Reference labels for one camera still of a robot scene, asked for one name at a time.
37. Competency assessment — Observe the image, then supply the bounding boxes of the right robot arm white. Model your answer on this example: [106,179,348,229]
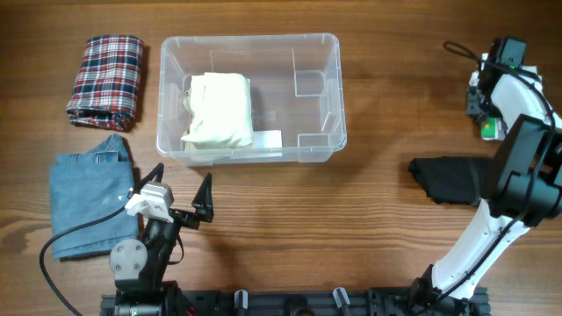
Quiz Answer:
[405,37,561,315]

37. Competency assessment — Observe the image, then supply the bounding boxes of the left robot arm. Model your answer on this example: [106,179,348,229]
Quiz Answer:
[100,163,214,316]

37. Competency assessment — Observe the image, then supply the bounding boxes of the cream cloth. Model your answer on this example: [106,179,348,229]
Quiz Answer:
[181,72,254,150]

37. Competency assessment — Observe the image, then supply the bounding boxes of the black garment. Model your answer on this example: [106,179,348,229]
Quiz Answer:
[408,156,492,207]

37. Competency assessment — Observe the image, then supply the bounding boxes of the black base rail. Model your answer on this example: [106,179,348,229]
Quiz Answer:
[99,287,491,316]

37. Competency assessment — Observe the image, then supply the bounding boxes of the black left camera cable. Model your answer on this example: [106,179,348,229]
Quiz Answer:
[39,204,128,316]

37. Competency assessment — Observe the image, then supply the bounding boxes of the folded blue jeans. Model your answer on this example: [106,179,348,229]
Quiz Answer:
[49,134,139,260]

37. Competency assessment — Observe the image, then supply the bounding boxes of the clear plastic storage container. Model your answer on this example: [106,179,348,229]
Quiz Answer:
[156,32,347,167]

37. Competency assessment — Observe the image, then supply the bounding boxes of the red plaid folded shirt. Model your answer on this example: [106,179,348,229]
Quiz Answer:
[66,35,145,132]

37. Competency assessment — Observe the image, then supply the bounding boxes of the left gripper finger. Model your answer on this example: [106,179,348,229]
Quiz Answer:
[138,162,164,190]
[191,173,213,210]

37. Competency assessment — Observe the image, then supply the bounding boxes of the white printed t-shirt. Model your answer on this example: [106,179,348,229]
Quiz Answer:
[466,64,546,140]

